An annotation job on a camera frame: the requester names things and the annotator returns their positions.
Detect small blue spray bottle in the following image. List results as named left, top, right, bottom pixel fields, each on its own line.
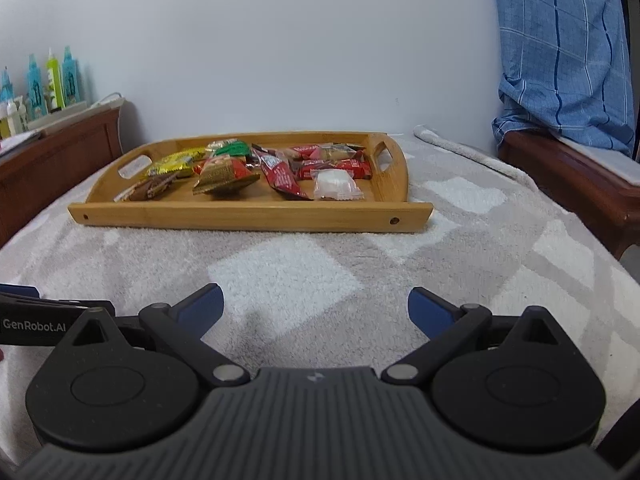
left=0, top=67, right=14, bottom=103

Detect pink cake packet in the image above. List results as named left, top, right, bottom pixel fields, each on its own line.
left=291, top=143, right=364, bottom=160

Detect teal spray bottle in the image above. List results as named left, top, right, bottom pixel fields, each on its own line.
left=27, top=54, right=48, bottom=120
left=62, top=46, right=80, bottom=106

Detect green snack packet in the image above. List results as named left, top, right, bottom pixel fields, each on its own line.
left=215, top=140, right=252, bottom=157

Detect long red snack bar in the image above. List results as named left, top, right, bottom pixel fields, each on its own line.
left=252, top=144, right=310, bottom=200

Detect dark red chocolate bar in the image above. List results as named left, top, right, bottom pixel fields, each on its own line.
left=294, top=159, right=372, bottom=180

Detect grey checkered blanket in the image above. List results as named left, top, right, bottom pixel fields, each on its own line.
left=1, top=133, right=639, bottom=434

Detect white marshmallow packet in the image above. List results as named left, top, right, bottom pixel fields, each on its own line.
left=312, top=169, right=363, bottom=202

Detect yellow snack packet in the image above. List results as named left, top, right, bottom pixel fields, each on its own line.
left=144, top=148, right=207, bottom=178

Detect green spray bottle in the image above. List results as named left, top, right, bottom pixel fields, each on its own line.
left=46, top=49, right=65, bottom=112

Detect gold white candy bar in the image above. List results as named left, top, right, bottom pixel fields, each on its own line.
left=206, top=139, right=236, bottom=152

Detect bamboo serving tray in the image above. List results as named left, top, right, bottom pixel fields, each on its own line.
left=67, top=131, right=434, bottom=234

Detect red nut snack packet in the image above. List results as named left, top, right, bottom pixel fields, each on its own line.
left=192, top=155, right=259, bottom=195

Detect blue plaid cloth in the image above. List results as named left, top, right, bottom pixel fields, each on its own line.
left=492, top=0, right=636, bottom=156

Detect papers on dresser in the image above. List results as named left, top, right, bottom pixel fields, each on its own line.
left=0, top=130, right=41, bottom=157

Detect brown chocolate wafer packet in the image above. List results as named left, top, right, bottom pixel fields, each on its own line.
left=114, top=174, right=177, bottom=203

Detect wooden dresser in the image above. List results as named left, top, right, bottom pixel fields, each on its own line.
left=0, top=108, right=122, bottom=243

